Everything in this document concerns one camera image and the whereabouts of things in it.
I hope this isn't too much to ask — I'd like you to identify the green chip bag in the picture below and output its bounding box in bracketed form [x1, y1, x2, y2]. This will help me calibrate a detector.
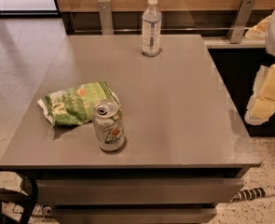
[37, 82, 119, 127]

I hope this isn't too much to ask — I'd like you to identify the black chair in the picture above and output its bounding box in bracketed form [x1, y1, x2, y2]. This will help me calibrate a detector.
[0, 172, 38, 224]

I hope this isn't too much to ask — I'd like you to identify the silver green 7up can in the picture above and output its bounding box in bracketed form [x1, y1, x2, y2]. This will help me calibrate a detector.
[92, 99, 125, 152]

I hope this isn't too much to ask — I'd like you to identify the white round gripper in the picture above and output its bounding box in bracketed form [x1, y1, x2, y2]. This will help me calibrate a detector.
[244, 9, 275, 125]

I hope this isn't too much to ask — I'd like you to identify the horizontal metal rail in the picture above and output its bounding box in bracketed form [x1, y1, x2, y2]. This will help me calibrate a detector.
[73, 26, 253, 35]

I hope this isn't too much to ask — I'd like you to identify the metal wall bracket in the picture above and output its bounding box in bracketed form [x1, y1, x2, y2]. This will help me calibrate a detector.
[98, 0, 114, 35]
[227, 0, 256, 44]

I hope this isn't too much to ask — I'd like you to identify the right metal wall bracket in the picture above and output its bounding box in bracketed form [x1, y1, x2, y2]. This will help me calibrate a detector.
[227, 0, 256, 44]

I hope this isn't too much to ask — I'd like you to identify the grey drawer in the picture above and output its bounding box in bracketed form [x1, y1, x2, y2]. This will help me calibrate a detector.
[52, 208, 216, 224]
[37, 178, 243, 205]

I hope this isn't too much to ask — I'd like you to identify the left metal wall bracket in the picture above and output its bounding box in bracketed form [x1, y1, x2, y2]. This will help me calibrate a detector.
[98, 0, 114, 35]

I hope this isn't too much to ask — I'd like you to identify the grey upper drawer front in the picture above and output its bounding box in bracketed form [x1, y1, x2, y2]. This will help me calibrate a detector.
[37, 178, 243, 205]

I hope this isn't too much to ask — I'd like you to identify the grey lower drawer front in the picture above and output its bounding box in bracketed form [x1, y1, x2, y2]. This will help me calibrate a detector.
[52, 208, 216, 224]

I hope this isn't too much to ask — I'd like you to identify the clear plastic water bottle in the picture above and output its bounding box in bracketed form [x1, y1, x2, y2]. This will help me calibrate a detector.
[142, 0, 162, 57]

